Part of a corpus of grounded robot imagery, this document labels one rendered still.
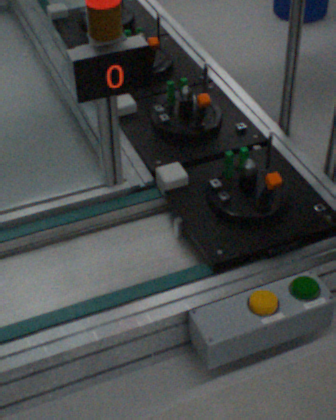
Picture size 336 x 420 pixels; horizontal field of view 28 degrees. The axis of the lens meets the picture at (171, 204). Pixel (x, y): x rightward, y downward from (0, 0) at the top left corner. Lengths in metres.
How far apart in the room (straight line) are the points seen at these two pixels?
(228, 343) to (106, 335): 0.17
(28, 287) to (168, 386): 0.27
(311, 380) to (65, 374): 0.36
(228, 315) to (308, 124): 0.68
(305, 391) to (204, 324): 0.19
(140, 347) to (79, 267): 0.19
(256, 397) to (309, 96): 0.85
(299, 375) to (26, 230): 0.50
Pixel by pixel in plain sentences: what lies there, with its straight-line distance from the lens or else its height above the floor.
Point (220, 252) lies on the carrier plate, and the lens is 1.07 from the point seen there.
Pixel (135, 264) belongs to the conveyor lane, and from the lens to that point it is 1.13.
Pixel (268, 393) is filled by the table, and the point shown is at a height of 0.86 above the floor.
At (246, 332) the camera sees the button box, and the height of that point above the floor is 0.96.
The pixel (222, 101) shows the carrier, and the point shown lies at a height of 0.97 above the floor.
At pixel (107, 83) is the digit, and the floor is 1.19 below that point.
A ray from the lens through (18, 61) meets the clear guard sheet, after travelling 1.06.
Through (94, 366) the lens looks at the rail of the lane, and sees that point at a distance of 1.02.
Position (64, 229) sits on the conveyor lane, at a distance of 1.18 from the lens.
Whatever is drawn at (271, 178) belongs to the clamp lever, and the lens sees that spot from 1.06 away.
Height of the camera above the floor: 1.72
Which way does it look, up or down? 40 degrees down
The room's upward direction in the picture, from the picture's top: 1 degrees counter-clockwise
